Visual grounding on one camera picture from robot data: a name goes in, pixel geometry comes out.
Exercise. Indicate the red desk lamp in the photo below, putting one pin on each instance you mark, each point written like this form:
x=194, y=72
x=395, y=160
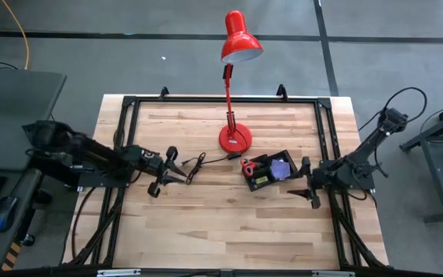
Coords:
x=235, y=138

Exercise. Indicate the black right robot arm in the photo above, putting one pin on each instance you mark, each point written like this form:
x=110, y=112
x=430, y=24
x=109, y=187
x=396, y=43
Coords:
x=360, y=157

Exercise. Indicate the black computer mouse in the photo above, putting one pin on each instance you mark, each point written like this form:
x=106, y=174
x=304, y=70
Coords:
x=4, y=213

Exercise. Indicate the dark grey computer desk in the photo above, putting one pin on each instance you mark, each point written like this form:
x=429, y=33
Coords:
x=25, y=184

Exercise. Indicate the silver aluminium extrusion piece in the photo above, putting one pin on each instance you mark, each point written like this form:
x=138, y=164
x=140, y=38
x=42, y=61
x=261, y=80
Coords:
x=117, y=272
x=333, y=274

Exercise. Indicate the black mesh desk organizer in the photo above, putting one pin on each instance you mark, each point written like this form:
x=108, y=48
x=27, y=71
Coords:
x=273, y=184

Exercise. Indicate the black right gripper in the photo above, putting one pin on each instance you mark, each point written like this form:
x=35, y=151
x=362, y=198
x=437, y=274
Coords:
x=314, y=181

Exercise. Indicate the black side desk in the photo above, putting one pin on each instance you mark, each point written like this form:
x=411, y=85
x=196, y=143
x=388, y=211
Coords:
x=6, y=100

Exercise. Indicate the black table frame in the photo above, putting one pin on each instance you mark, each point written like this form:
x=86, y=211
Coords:
x=187, y=99

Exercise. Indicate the black metal desk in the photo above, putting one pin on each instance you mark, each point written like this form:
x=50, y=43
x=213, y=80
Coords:
x=437, y=154

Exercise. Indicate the small yellow block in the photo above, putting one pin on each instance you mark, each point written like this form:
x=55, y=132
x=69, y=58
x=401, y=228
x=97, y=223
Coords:
x=262, y=179

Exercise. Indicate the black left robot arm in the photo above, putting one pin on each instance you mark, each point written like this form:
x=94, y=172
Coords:
x=90, y=150

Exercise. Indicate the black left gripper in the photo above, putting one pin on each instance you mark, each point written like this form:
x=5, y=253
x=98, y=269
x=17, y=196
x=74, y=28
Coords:
x=156, y=167

